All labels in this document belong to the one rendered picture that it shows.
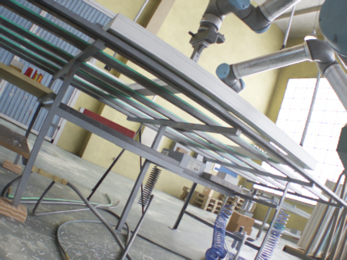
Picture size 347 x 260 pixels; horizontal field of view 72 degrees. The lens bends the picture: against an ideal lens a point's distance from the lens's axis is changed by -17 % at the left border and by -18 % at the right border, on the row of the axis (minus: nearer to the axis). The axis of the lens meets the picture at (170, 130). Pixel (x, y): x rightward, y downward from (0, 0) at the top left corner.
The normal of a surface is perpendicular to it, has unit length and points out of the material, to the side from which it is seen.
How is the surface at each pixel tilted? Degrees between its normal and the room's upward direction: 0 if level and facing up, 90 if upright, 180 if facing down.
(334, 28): 95
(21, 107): 90
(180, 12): 90
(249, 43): 90
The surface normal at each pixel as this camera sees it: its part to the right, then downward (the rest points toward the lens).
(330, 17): -0.81, -0.34
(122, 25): 0.50, 0.07
